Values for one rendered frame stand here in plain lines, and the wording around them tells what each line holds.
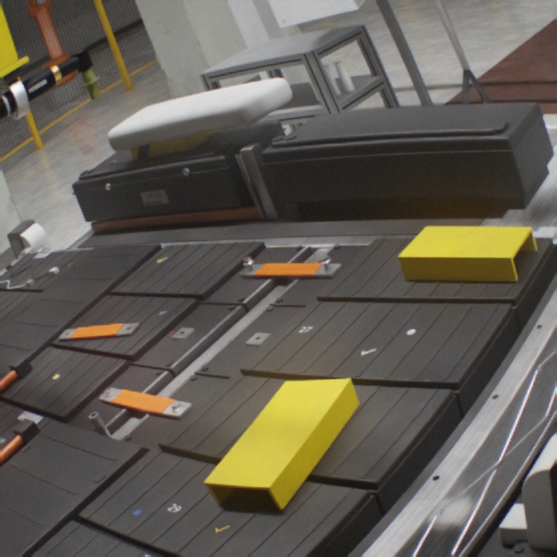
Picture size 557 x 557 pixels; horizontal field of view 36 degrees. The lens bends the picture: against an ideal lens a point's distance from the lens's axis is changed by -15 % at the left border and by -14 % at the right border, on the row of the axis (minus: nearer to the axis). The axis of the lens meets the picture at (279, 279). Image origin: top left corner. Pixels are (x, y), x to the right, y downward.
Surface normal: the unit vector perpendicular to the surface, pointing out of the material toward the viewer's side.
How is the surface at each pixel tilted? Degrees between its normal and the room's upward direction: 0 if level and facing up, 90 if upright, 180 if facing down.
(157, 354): 0
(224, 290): 0
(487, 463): 90
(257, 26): 90
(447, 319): 0
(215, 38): 90
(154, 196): 90
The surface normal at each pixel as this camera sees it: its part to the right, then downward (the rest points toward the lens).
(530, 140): 0.73, 0.00
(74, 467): -0.35, -0.85
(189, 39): -0.58, 0.52
